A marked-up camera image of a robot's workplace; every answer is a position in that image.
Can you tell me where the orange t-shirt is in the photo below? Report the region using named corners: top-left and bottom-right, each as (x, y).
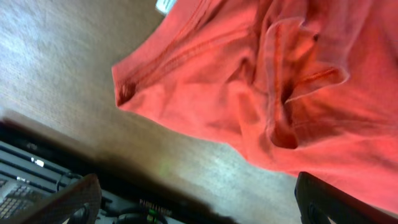
top-left (112, 0), bottom-right (397, 212)

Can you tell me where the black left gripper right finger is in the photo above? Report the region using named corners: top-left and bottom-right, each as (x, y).
top-left (294, 172), bottom-right (397, 224)

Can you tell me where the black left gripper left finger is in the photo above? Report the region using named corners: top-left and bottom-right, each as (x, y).
top-left (6, 174), bottom-right (102, 224)

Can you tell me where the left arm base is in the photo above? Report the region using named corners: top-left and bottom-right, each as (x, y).
top-left (95, 190), bottom-right (226, 224)

